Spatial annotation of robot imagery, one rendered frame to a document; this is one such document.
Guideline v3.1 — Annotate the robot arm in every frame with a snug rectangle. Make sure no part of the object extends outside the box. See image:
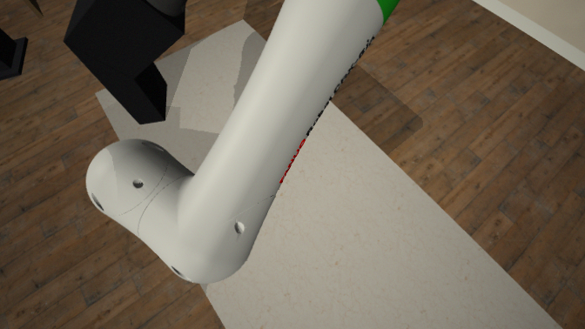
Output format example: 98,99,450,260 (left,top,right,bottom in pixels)
86,0,400,284

